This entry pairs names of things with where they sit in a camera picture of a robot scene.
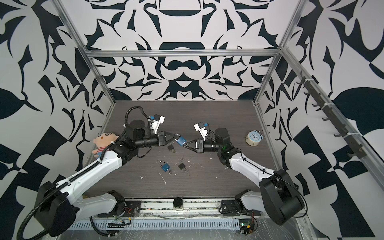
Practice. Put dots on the small blue alarm clock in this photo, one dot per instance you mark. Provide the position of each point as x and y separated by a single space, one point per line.
253 138

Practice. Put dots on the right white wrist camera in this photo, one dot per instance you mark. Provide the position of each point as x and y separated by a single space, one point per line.
201 128

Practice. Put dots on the wall hook rail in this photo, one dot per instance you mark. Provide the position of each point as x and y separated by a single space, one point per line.
338 120

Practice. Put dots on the black padlock with key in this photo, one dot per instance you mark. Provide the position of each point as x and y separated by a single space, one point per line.
182 166

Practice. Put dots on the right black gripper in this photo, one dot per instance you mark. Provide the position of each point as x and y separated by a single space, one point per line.
199 150

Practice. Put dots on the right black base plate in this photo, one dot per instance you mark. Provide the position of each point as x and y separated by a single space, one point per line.
232 208

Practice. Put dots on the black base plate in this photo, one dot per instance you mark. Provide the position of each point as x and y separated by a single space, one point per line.
232 208
124 210

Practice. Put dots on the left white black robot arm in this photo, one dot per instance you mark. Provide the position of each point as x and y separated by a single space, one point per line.
60 205

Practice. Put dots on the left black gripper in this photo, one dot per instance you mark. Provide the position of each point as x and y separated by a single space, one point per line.
161 138

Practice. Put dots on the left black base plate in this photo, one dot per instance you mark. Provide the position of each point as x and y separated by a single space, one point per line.
124 210

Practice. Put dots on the front blue padlock with key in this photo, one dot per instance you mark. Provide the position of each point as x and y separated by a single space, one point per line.
165 167

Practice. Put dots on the black round knob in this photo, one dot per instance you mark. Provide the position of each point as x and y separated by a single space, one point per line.
178 204

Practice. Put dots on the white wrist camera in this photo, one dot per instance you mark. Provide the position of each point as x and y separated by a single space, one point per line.
154 123
201 128

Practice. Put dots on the green circuit board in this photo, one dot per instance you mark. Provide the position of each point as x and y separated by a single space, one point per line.
247 227

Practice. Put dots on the plush doll striped shirt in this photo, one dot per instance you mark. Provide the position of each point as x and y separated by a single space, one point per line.
102 141

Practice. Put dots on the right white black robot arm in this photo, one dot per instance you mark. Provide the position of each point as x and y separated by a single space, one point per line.
279 198

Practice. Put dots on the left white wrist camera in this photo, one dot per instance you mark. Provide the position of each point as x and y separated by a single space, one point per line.
154 123

